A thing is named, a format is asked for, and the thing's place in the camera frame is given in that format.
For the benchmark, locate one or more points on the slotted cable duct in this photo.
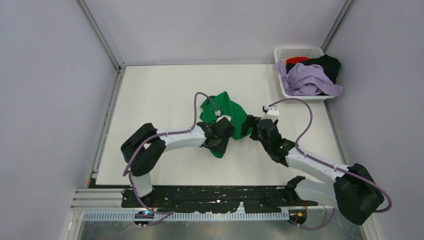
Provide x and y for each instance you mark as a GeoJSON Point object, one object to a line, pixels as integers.
{"type": "Point", "coordinates": [137, 216]}

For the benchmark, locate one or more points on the red t shirt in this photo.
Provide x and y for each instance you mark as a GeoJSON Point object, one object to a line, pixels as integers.
{"type": "Point", "coordinates": [295, 60]}

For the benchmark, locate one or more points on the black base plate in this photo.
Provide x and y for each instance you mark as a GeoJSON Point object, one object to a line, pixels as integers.
{"type": "Point", "coordinates": [215, 199]}

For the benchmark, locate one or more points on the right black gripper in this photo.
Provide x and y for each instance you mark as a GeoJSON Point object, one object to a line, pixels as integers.
{"type": "Point", "coordinates": [251, 122]}

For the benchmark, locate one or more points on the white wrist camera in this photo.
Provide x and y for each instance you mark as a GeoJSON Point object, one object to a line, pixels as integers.
{"type": "Point", "coordinates": [270, 113]}
{"type": "Point", "coordinates": [222, 117]}

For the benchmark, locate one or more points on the white laundry basket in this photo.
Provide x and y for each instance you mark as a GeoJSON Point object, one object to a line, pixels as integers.
{"type": "Point", "coordinates": [287, 52]}

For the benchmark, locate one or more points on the right corner frame post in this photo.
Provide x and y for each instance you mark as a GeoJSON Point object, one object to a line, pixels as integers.
{"type": "Point", "coordinates": [337, 24]}

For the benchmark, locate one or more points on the corner frame post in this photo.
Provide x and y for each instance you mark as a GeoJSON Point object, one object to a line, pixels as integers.
{"type": "Point", "coordinates": [101, 30]}
{"type": "Point", "coordinates": [337, 24]}

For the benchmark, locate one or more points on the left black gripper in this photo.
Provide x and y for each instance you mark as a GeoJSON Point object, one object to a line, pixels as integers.
{"type": "Point", "coordinates": [221, 147]}

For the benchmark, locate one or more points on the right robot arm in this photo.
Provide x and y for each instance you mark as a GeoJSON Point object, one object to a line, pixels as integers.
{"type": "Point", "coordinates": [349, 189]}

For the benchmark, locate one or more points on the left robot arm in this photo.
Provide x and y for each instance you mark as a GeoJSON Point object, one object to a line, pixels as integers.
{"type": "Point", "coordinates": [144, 148]}

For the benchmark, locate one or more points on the lavender t shirt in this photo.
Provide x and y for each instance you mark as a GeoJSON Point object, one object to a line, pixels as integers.
{"type": "Point", "coordinates": [306, 80]}

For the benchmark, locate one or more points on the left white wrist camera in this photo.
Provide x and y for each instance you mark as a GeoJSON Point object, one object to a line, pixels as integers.
{"type": "Point", "coordinates": [222, 117]}

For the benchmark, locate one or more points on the left corner frame post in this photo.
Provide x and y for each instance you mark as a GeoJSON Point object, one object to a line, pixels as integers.
{"type": "Point", "coordinates": [101, 30]}

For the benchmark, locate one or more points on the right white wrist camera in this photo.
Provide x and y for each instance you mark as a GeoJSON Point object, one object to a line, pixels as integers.
{"type": "Point", "coordinates": [270, 113]}

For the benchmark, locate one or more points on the black t shirt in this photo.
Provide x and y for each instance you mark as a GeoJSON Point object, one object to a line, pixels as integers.
{"type": "Point", "coordinates": [329, 64]}

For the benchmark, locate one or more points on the green t shirt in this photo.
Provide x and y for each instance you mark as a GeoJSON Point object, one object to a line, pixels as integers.
{"type": "Point", "coordinates": [227, 107]}

